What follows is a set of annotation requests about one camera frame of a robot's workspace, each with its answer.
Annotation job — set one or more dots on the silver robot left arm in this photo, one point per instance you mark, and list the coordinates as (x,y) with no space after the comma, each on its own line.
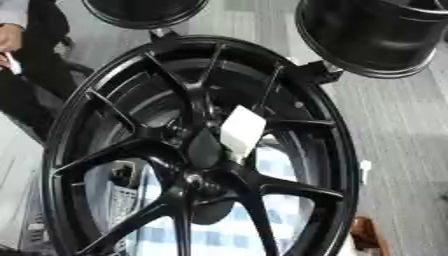
(122,204)

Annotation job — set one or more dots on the white pin with flat head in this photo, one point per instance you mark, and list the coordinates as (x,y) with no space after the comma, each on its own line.
(241,130)

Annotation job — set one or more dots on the black spoked wheel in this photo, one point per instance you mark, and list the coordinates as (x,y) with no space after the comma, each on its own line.
(175,203)

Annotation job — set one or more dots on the black round wheel rim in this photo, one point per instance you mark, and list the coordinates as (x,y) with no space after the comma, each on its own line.
(140,13)

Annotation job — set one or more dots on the large black wheel barrel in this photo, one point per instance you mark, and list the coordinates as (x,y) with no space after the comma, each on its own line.
(367,36)

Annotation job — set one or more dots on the small white tag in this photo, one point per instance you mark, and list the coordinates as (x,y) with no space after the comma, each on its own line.
(365,170)

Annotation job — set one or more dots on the brown wooden object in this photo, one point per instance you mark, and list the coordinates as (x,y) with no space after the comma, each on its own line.
(366,236)

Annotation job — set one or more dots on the person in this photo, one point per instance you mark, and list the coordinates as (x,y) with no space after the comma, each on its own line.
(41,66)

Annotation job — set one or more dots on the person's hand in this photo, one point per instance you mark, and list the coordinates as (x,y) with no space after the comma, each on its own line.
(8,37)

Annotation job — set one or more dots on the black wheel mount bracket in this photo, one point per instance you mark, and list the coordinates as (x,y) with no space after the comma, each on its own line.
(324,72)

